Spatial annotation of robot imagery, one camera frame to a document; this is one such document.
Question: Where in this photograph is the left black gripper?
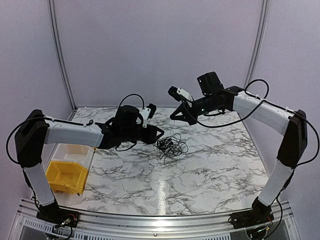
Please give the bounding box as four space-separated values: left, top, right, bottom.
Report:
121 124 165 145

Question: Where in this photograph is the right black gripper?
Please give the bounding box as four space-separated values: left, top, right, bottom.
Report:
170 93 220 126

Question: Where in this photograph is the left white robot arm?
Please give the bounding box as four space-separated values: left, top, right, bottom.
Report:
14 104 165 223

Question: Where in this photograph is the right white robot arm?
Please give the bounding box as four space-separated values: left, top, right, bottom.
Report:
168 72 308 224

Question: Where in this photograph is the white middle bin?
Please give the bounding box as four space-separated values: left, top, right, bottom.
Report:
51 143 96 169

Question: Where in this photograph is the near yellow bin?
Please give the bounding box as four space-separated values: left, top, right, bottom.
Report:
45 161 89 195

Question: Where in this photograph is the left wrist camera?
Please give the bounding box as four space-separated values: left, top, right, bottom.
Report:
136 103 157 128

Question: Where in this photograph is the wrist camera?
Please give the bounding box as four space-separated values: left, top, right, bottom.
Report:
168 86 194 102
136 103 157 128

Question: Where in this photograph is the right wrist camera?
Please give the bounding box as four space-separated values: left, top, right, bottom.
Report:
168 86 194 102

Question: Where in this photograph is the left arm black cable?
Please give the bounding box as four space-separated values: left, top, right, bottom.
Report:
6 93 146 166

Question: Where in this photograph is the left aluminium corner post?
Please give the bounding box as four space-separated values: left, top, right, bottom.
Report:
47 0 77 111

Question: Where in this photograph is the aluminium corner post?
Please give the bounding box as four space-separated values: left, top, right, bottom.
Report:
242 0 269 87
47 0 77 111

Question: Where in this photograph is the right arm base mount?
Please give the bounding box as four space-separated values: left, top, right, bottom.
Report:
228 197 274 229

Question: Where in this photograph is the right aluminium corner post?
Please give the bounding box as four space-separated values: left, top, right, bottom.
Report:
242 0 269 87

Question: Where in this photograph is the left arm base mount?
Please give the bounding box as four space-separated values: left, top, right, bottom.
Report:
36 202 80 228

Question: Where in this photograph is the aluminium front rail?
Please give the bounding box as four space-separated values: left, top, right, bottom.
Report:
8 198 301 240

